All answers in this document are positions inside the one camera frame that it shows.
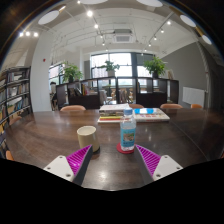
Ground tall bookshelf with books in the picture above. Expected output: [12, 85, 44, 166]
[0, 65, 33, 134]

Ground cream paper cup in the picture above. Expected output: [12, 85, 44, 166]
[76, 125, 101, 154]

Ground large potted green plant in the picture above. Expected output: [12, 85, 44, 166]
[143, 56, 168, 79]

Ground small potted green plant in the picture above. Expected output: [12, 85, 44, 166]
[101, 60, 121, 78]

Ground low dark shelf unit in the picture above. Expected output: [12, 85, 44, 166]
[55, 76, 180, 110]

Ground flat round red coaster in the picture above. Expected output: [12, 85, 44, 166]
[116, 142, 136, 155]

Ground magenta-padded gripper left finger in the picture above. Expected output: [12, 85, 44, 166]
[43, 144, 94, 187]

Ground clear water bottle blue cap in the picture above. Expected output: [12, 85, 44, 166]
[119, 108, 137, 152]

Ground bushy potted green plant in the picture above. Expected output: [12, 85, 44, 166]
[62, 63, 84, 84]

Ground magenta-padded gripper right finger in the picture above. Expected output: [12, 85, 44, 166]
[134, 143, 184, 185]

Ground stack of books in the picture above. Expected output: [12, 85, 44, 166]
[97, 103, 131, 124]

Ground white wall radiator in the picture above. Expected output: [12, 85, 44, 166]
[182, 86, 206, 108]

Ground ceiling lights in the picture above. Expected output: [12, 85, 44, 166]
[18, 0, 213, 48]

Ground ceiling air conditioner unit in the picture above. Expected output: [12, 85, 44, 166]
[112, 29, 134, 44]

